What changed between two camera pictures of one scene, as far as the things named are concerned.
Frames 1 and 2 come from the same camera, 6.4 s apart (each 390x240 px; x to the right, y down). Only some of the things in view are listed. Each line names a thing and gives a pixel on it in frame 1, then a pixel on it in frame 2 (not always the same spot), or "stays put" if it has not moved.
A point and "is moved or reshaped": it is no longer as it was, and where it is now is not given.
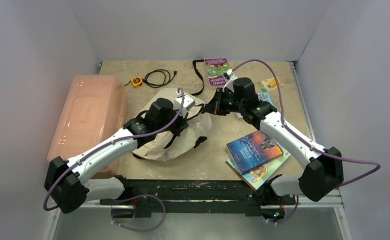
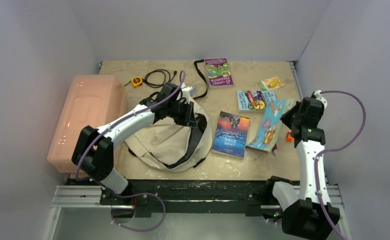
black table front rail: x=149 y=196 stays put
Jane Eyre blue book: x=250 y=152 -> x=231 y=135
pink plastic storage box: x=94 y=106 stays put
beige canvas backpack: x=167 y=146 is moved or reshaped
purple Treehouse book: x=216 y=68 stays put
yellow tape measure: x=136 y=81 stays put
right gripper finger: x=211 y=107 -> x=288 y=118
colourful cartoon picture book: x=257 y=177 -> x=266 y=131
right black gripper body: x=217 y=104 -> x=289 y=120
